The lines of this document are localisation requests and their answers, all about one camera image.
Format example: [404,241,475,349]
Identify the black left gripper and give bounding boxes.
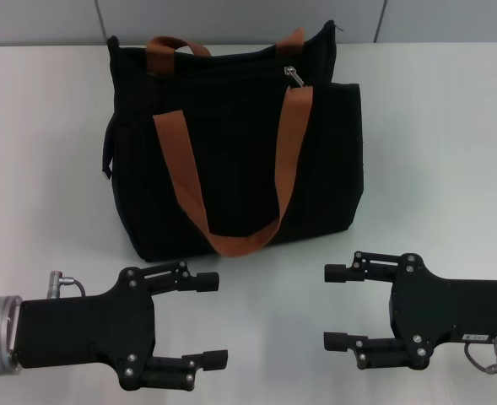
[15,260,230,392]

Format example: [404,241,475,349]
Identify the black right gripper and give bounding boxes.
[323,251,497,372]

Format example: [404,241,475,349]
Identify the black food bag orange handles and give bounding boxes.
[101,19,366,258]

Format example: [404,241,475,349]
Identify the silver zipper pull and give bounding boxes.
[283,64,311,90]

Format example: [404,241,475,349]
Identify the grey left gripper cable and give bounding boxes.
[47,270,87,300]

